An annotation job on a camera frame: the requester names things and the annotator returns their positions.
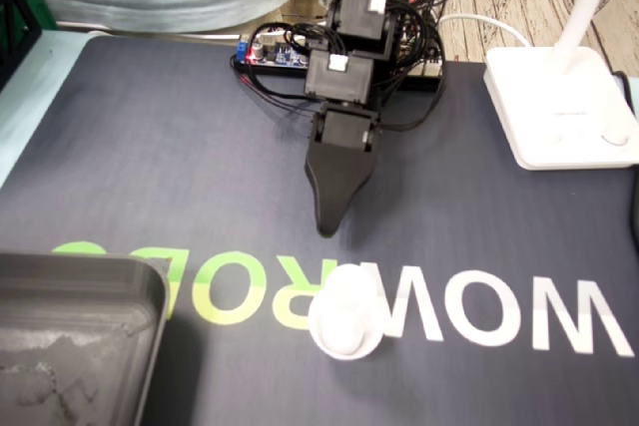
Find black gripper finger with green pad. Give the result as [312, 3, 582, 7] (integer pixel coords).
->
[305, 140, 378, 238]

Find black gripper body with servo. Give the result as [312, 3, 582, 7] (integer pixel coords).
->
[312, 102, 383, 152]

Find blue power converter board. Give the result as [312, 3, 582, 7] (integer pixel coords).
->
[234, 32, 314, 79]

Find controller board with green terminal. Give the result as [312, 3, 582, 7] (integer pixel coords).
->
[398, 21, 446, 79]

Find wide white plastic cup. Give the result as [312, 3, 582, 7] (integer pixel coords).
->
[308, 290, 386, 362]

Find dark grey WOWROBO mat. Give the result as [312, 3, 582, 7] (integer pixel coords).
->
[0, 35, 639, 426]

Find white desk lamp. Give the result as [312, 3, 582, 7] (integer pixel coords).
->
[482, 0, 639, 172]

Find grey metal tray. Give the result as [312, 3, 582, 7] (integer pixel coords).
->
[0, 251, 171, 426]

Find green plastic object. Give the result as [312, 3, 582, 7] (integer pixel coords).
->
[18, 0, 57, 33]

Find thin white cable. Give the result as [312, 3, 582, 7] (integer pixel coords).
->
[54, 20, 246, 43]

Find white lamp power cable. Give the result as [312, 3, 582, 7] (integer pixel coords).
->
[436, 13, 530, 51]

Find black metal frame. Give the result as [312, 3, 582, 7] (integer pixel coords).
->
[0, 0, 44, 91]

